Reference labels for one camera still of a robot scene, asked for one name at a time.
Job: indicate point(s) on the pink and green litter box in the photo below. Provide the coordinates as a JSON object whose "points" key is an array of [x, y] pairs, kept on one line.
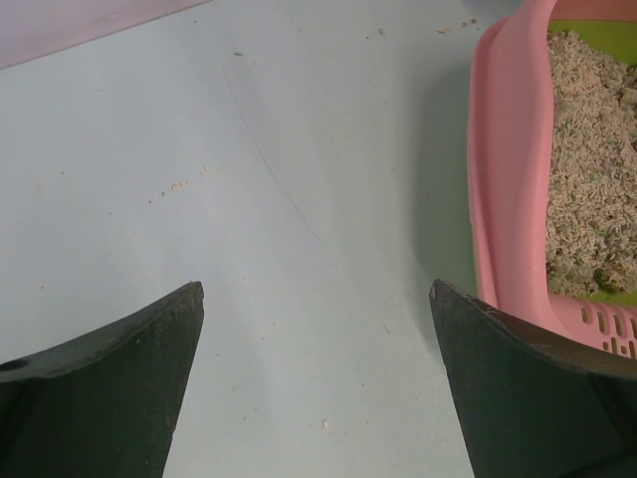
{"points": [[509, 144]]}

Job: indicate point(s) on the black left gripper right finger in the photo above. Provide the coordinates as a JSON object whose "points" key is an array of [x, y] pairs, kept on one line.
{"points": [[532, 403]]}

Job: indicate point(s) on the beige cat litter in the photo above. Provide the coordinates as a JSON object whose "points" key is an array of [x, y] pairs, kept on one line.
{"points": [[591, 210]]}

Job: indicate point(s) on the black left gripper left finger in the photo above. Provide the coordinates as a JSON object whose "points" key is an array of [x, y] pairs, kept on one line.
{"points": [[105, 404]]}

